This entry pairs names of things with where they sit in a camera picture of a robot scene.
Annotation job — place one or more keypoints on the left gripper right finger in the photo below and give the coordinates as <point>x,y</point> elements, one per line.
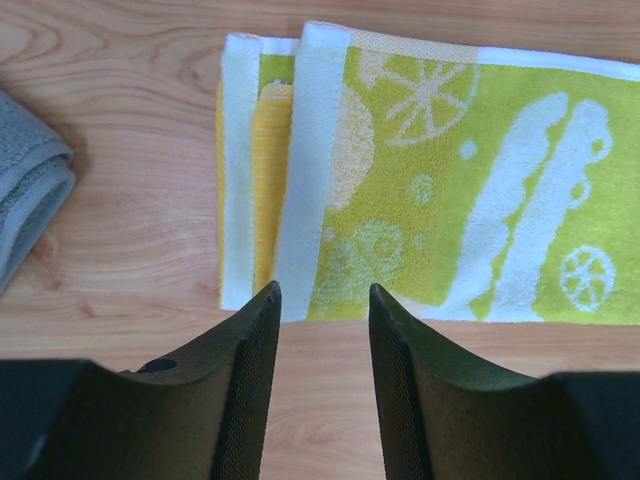
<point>447,413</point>

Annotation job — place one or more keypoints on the grey towel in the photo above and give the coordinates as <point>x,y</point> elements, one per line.
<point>36,179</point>

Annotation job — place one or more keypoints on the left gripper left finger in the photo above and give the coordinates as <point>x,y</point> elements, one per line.
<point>197,412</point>

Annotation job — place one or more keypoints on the yellow green patterned towel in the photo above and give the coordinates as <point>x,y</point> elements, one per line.
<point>478,184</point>

